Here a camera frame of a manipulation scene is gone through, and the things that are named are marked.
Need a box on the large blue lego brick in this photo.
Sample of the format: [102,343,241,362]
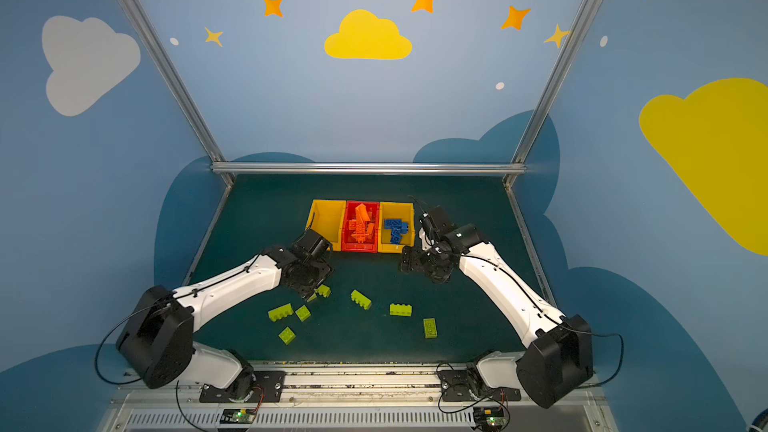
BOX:
[384,219,409,235]

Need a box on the red middle bin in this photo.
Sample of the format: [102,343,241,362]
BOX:
[341,201,380,253]

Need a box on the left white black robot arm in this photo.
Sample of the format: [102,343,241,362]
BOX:
[116,247,333,402]

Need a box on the horizontal aluminium frame bar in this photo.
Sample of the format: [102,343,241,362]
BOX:
[211,162,526,176]

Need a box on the green small lego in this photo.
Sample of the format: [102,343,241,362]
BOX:
[295,305,311,322]
[279,327,296,345]

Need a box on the front aluminium rail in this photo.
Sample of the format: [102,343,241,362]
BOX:
[98,362,618,431]

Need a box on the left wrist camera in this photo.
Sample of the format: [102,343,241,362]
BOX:
[290,229,332,262]

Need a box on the yellow bin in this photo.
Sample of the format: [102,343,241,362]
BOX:
[377,202,415,254]
[306,199,347,252]

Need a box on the green long lego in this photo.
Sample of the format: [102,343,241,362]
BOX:
[350,289,372,310]

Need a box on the green small lego bottom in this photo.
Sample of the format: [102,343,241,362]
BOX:
[279,327,296,345]

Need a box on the left aluminium frame post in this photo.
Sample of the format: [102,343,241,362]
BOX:
[117,0,226,165]

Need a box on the controller board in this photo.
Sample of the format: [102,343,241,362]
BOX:
[472,406,509,432]
[219,408,257,426]

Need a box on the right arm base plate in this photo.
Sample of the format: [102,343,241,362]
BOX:
[436,368,522,402]

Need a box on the right yellow bin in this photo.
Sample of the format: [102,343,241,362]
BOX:
[377,202,415,254]

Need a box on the orange lego plane piece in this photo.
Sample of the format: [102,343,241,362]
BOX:
[347,203,375,244]

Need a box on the left controller board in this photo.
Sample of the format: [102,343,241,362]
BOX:
[219,408,257,426]

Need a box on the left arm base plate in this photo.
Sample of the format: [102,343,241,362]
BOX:
[199,370,286,404]

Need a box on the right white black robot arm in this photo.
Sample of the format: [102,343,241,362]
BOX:
[401,224,594,409]

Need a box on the right controller board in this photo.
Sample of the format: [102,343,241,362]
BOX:
[472,406,509,432]

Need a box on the left yellow bin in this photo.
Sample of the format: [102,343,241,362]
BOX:
[306,199,347,252]

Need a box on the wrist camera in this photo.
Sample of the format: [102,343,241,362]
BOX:
[419,206,457,250]
[290,229,332,262]

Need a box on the right aluminium frame post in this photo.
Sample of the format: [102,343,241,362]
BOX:
[503,0,603,193]

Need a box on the aluminium frame post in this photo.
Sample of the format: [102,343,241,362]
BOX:
[503,0,603,193]
[117,0,226,165]

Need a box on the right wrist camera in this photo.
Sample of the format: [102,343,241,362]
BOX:
[419,206,457,250]

